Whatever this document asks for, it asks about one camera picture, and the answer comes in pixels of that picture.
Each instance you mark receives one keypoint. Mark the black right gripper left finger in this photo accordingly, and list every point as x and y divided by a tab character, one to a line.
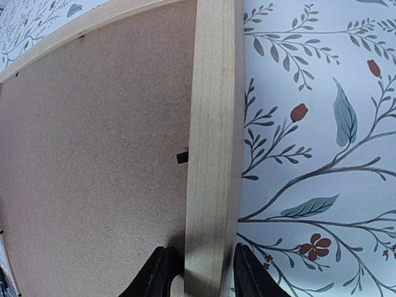
155	277

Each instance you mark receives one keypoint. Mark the floral patterned table mat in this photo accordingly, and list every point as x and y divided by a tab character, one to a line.
317	197

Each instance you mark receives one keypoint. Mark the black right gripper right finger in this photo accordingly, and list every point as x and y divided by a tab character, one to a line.
251	279

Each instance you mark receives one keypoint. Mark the brown backing board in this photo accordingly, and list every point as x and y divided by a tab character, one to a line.
90	183

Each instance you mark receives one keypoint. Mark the light wooden picture frame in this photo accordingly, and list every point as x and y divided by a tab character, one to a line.
214	153

